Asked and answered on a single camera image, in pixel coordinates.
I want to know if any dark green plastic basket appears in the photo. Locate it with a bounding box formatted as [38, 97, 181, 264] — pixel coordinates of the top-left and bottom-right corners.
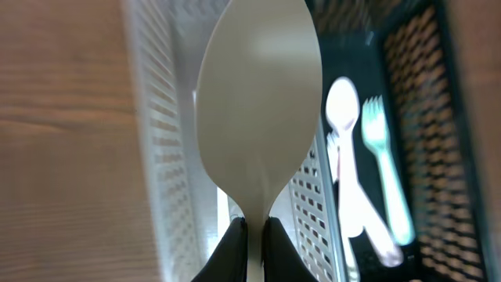
[308, 1, 500, 281]

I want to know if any mint green plastic fork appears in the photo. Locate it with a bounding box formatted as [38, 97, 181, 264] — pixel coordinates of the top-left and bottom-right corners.
[361, 96, 416, 246]

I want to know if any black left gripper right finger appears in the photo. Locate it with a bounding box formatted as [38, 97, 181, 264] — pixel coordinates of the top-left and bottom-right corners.
[262, 217, 317, 282]

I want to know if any clear plastic basket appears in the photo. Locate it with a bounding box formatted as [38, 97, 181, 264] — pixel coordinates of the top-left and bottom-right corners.
[121, 0, 349, 282]

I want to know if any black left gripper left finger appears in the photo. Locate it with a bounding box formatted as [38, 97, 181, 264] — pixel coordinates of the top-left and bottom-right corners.
[192, 217, 248, 282]

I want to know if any white plastic spoon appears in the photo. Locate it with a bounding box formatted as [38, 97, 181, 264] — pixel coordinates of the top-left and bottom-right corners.
[325, 77, 363, 237]
[196, 0, 323, 281]

